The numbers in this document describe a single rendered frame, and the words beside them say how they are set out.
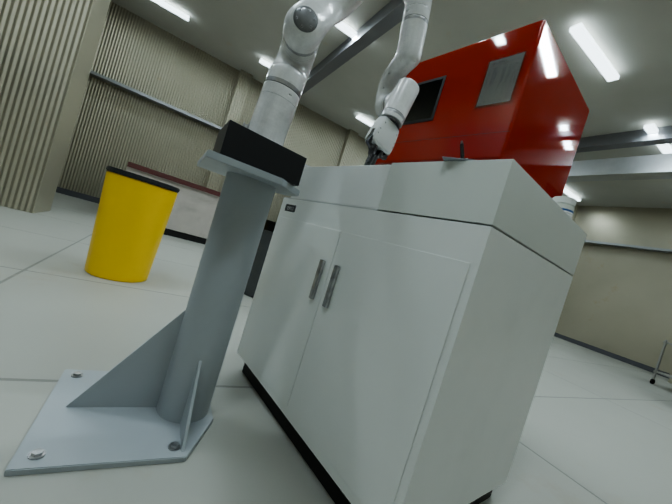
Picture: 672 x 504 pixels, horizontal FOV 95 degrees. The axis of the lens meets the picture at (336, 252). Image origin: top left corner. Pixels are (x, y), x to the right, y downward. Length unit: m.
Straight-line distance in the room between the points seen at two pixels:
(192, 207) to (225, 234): 4.89
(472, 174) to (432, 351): 0.41
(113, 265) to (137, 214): 0.38
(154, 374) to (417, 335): 0.82
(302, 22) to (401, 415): 1.08
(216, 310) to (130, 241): 1.57
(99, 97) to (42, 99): 3.98
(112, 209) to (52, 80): 2.72
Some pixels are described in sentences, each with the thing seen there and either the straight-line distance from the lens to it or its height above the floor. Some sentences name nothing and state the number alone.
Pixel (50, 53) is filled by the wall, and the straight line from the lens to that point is 5.12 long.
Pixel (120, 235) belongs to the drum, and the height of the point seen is 0.32.
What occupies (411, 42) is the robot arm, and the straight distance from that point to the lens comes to 1.28.
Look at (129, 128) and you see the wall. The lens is 8.78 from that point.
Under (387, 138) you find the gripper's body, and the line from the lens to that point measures 1.14.
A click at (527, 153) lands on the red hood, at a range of 1.70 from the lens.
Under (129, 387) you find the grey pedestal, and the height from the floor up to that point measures 0.08.
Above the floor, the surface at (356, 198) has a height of 0.85.
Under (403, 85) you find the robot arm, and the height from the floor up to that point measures 1.27.
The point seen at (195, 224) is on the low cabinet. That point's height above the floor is 0.30.
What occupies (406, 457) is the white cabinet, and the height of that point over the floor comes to 0.28.
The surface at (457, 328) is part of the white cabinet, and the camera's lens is 0.73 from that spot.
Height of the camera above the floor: 0.68
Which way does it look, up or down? 1 degrees down
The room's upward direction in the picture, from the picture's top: 17 degrees clockwise
